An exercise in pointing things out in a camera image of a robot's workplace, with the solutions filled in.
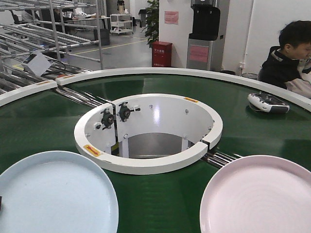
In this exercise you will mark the metal roller rack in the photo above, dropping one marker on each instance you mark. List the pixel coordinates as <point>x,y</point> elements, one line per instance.
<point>20,40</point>

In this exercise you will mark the steel rollers left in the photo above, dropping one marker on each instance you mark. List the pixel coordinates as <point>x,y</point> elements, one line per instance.
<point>84,98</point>

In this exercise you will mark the black bearing mount right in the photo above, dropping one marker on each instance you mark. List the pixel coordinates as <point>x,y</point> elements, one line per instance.
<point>125,112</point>

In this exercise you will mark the wire mesh waste bin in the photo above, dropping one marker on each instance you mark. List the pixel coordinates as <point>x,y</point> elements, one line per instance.
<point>252,76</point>

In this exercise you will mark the green potted plant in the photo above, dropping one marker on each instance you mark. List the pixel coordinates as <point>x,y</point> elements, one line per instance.
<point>152,22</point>

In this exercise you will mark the white outer conveyor rail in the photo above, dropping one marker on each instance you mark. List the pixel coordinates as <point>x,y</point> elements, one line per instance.
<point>277,91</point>

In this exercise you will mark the white outer rail left segment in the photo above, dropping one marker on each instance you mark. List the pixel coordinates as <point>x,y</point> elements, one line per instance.
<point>26,91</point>

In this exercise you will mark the white utility cart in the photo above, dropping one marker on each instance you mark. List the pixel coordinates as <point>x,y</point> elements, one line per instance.
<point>121,24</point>

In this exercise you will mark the steel rollers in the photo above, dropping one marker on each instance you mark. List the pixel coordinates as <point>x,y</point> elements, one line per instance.
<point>219,159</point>
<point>84,98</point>

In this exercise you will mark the black bearing mount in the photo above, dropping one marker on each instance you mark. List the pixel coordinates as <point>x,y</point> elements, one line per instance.
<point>125,112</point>
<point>107,119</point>

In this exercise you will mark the black bearing mount left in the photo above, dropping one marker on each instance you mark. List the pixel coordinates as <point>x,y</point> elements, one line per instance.
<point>107,119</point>

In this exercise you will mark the person in black jacket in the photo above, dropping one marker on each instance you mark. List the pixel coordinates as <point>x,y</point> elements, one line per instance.
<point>289,65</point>

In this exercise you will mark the black silver water dispenser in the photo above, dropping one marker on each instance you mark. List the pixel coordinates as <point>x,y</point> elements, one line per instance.
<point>207,40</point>

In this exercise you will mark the steel rollers right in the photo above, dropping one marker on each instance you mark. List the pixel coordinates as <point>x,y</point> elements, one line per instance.
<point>219,159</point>

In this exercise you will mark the red fire extinguisher cabinet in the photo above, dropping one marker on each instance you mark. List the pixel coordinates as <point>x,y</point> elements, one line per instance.
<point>161,54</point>

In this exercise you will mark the pink wall notice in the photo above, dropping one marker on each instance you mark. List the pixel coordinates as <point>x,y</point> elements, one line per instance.
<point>171,17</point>

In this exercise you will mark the light blue plate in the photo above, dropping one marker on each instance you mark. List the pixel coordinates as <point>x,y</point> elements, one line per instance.
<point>57,192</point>

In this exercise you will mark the grey control box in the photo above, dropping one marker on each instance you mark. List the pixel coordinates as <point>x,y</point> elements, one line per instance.
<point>36,63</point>

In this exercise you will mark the white grey remote controller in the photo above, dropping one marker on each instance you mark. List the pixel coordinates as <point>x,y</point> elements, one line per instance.
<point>267,103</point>

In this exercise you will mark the pink plate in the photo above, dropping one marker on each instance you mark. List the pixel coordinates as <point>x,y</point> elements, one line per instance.
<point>257,194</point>

